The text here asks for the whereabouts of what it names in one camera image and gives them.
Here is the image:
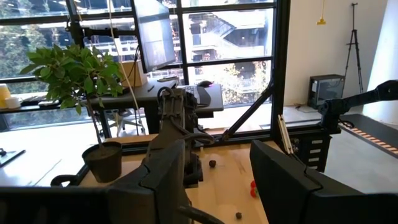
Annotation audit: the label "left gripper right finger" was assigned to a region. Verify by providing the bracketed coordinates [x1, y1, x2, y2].
[249, 139, 398, 224]

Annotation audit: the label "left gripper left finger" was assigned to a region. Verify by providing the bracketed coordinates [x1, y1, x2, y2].
[0, 139, 188, 224]

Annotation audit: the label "black drawer cabinet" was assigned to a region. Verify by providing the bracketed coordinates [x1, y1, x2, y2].
[290, 132, 332, 173]

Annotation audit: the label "white leaning sticks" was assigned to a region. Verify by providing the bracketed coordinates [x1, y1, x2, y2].
[277, 114, 295, 156]

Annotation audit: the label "black laptop keyboard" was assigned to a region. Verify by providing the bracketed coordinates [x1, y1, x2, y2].
[182, 85, 200, 105]

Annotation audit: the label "black diagonal brace bar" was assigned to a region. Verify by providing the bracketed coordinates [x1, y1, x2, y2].
[222, 79, 276, 141]

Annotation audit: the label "white office chair base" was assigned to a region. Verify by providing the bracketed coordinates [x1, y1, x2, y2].
[104, 108, 147, 138]

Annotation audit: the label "black office desk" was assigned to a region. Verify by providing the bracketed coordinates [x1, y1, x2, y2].
[83, 77, 225, 135]

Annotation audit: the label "dark table with orange strip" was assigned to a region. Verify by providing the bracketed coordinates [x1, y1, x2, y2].
[337, 113, 398, 158]

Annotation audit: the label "brown cardboard box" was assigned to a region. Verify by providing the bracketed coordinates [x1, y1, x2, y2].
[119, 60, 149, 88]

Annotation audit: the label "black computer tower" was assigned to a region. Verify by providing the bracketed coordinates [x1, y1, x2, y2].
[307, 73, 346, 110]

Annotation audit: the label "black computer monitor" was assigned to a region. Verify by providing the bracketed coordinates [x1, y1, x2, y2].
[132, 0, 177, 75]

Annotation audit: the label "green plant in black pot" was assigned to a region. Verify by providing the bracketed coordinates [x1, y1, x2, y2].
[19, 43, 125, 184]

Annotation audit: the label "white cup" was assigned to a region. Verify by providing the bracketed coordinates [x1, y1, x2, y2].
[5, 96, 21, 110]

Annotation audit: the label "black tripod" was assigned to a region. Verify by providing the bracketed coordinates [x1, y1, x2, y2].
[343, 2, 364, 94]

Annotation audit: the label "yellow hanging pendant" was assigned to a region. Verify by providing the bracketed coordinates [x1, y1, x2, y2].
[316, 0, 327, 26]

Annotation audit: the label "yellow cup stack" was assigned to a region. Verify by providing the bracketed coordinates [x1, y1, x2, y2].
[0, 83, 12, 110]

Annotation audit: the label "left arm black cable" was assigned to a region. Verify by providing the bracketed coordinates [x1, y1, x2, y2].
[177, 204, 225, 224]

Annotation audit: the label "black aluminium rig frame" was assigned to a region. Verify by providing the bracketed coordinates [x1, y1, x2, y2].
[50, 126, 341, 189]

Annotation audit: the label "long thin hanging cord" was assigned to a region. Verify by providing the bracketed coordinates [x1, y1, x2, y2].
[106, 0, 144, 127]

